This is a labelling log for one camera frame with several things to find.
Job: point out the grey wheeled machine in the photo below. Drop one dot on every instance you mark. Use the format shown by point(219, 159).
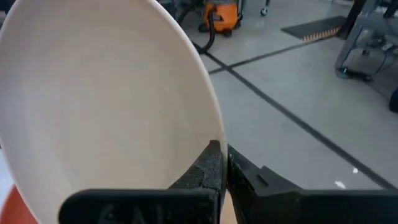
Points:
point(370, 40)

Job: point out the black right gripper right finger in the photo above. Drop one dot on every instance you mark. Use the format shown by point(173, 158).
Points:
point(295, 207)

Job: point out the beige plastic plate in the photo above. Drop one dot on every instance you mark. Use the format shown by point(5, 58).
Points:
point(93, 93)

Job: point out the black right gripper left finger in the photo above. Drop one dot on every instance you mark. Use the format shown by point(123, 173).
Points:
point(140, 207)

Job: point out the orange shop vacuum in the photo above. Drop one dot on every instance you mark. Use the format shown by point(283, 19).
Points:
point(225, 15)

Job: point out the orange plastic plate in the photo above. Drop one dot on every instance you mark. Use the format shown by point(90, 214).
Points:
point(14, 211)

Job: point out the caster wheel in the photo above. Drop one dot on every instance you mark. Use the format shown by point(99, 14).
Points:
point(264, 11)

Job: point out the black floor mat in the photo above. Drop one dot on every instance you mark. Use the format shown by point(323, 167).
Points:
point(314, 29)

